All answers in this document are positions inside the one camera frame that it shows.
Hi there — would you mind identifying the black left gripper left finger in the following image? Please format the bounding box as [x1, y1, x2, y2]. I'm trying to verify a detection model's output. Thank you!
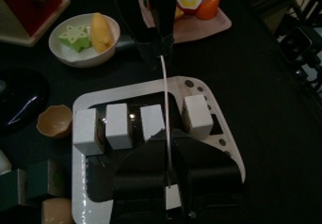
[110, 128, 171, 224]

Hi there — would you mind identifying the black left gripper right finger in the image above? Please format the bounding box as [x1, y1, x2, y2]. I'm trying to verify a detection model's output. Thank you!
[171, 136, 248, 224]

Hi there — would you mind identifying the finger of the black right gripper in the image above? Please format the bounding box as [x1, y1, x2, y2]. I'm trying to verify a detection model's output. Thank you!
[110, 0, 163, 70]
[146, 0, 178, 71]

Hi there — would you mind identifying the small yellow toy food piece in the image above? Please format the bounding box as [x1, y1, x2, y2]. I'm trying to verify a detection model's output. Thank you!
[174, 6, 186, 21]

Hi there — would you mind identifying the toy apple half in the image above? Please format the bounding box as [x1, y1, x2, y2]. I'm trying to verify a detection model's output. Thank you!
[175, 0, 204, 15]

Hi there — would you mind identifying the yellow toy banana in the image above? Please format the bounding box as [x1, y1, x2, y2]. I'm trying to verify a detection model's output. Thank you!
[89, 12, 116, 55]

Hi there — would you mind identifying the orange toy food piece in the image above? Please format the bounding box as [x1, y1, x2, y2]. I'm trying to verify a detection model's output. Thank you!
[194, 0, 222, 22]

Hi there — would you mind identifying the pink wooden serving board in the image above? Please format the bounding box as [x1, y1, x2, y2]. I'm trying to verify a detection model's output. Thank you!
[134, 0, 232, 44]

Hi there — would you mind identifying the green toy star fruit slice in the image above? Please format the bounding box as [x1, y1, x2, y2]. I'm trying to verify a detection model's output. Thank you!
[56, 24, 93, 53]

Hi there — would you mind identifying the beige toy block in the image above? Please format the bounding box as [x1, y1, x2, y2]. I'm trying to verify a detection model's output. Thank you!
[40, 197, 75, 224]

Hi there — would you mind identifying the dark green toy box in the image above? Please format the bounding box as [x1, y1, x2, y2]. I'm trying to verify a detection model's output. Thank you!
[0, 168, 29, 212]
[24, 159, 69, 202]

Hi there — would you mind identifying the white sushi serving tray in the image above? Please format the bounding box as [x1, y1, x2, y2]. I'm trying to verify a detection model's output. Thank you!
[69, 75, 247, 224]

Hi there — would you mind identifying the red wooden box with knob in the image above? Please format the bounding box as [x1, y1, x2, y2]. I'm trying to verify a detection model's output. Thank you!
[0, 0, 72, 48]

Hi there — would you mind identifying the small wooden cup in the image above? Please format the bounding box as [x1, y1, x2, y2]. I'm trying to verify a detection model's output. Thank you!
[35, 104, 75, 139]

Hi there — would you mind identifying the white rounded toy piece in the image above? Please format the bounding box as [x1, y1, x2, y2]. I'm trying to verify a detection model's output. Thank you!
[0, 149, 13, 176]

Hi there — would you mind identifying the black electronic device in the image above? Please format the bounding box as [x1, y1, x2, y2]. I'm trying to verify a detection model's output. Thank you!
[277, 25, 315, 63]

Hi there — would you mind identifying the black glossy toy pan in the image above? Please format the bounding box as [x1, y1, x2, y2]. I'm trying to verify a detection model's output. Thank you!
[0, 68, 52, 136]

